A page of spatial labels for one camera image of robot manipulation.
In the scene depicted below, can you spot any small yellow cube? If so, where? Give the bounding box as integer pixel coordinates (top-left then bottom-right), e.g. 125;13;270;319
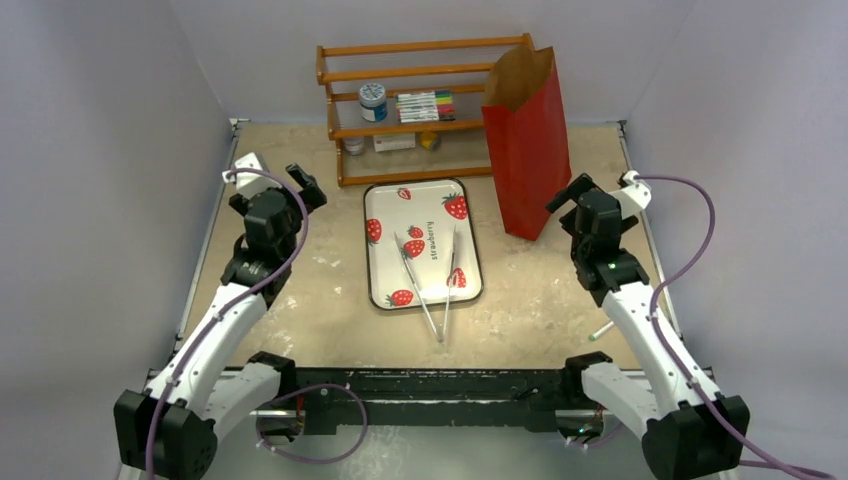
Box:
418;132;440;151

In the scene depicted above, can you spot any strawberry print white tray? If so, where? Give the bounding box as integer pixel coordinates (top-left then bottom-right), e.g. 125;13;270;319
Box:
363;178;484;311

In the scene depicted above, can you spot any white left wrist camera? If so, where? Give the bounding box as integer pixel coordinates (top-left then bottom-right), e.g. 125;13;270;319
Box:
221;152;276;199

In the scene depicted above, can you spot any small white bottle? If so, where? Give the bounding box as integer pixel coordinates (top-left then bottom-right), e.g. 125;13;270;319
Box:
342;137;365;156

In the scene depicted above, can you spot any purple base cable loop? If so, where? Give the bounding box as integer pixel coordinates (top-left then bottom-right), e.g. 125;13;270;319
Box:
254;383;369;466

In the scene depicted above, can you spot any blue label white jar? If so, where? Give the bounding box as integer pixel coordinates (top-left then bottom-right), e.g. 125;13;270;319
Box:
358;82;388;122

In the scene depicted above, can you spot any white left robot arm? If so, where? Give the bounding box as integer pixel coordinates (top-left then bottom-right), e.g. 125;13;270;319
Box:
113;156;327;479

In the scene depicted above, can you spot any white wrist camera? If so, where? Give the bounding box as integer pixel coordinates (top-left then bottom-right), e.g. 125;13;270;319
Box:
610;170;652;219
221;152;276;199

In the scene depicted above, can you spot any pack of coloured markers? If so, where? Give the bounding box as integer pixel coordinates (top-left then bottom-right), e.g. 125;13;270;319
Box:
395;90;456;124

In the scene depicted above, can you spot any green cap white marker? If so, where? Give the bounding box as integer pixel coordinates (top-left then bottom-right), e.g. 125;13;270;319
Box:
588;321;615;342

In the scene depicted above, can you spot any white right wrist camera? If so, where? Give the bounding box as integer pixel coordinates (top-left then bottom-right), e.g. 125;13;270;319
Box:
610;170;652;219

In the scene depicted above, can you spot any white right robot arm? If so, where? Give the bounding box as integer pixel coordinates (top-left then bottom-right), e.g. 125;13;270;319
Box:
546;171;750;479

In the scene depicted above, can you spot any orange wooden shelf rack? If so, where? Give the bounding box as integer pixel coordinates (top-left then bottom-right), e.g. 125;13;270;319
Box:
315;32;534;187

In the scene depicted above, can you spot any small white box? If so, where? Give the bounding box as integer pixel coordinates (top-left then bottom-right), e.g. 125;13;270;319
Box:
373;133;417;153

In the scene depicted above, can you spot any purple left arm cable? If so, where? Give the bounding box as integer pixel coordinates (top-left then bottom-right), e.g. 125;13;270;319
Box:
144;168;311;480

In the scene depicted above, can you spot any red paper bag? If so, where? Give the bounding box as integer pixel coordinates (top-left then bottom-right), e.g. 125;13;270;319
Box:
481;45;572;241

